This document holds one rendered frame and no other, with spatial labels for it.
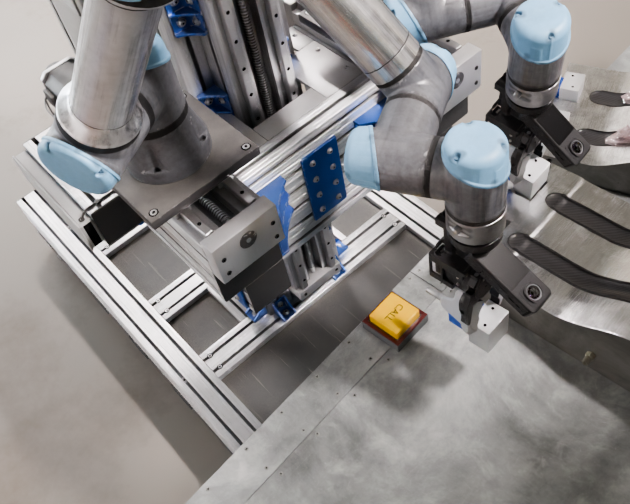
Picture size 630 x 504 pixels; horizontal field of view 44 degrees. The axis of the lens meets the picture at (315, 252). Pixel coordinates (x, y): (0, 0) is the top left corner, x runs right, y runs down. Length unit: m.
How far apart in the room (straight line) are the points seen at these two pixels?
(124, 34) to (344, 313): 1.30
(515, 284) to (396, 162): 0.23
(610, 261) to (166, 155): 0.73
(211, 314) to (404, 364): 0.95
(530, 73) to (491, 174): 0.26
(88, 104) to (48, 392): 1.53
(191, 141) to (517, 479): 0.72
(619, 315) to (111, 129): 0.77
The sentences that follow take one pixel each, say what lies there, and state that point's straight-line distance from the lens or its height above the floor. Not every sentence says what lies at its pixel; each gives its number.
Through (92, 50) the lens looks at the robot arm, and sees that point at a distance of 0.97.
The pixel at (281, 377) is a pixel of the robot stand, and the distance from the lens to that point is 2.01.
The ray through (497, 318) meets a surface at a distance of 1.17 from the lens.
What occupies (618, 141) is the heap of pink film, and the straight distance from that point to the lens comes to 1.52.
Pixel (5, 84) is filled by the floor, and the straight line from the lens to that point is 3.56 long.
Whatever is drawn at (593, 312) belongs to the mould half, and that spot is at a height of 0.90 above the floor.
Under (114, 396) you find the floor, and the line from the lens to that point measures 2.38.
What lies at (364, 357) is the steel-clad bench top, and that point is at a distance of 1.32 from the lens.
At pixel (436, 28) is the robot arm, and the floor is 1.25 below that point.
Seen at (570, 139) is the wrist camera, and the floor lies 1.07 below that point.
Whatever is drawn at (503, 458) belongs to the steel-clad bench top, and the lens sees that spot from 1.24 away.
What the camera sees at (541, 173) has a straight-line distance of 1.36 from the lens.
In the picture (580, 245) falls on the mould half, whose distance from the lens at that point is 1.35.
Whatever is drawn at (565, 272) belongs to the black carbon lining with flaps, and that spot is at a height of 0.88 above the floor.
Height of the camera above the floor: 1.95
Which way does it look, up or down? 52 degrees down
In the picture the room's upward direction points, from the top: 14 degrees counter-clockwise
